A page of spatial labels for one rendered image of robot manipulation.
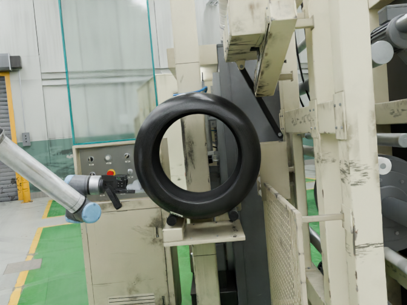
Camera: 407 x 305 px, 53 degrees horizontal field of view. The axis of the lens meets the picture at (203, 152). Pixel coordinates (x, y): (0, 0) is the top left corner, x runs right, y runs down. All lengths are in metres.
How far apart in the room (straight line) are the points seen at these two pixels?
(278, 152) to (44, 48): 9.49
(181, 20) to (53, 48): 9.05
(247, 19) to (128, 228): 1.54
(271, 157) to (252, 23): 0.79
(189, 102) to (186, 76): 0.43
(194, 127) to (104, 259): 1.05
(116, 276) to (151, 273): 0.22
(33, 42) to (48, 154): 2.77
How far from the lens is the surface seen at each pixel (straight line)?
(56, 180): 1.81
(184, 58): 2.24
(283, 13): 1.56
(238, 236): 1.90
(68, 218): 2.01
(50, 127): 10.97
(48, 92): 11.03
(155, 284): 2.72
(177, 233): 1.89
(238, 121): 1.81
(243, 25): 1.63
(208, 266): 2.32
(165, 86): 5.35
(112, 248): 2.70
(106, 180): 1.97
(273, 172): 2.16
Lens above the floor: 1.29
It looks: 3 degrees down
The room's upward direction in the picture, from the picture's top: 5 degrees counter-clockwise
